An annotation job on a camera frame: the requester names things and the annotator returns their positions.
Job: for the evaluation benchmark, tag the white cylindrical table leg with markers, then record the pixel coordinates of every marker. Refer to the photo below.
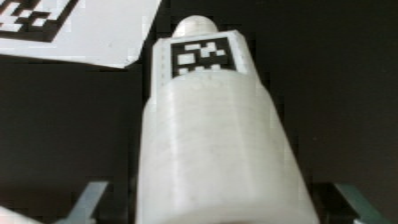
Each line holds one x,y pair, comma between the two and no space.
218,175

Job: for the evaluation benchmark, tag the white round table top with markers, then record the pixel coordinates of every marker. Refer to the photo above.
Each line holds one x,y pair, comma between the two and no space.
14,218

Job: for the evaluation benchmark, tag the white marker board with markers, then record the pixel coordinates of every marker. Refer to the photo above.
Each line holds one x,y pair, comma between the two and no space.
85,31

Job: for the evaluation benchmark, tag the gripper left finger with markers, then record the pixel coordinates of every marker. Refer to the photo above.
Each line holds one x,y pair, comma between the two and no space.
99,207

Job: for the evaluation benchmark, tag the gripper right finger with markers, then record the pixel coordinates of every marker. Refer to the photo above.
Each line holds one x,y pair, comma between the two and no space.
342,206

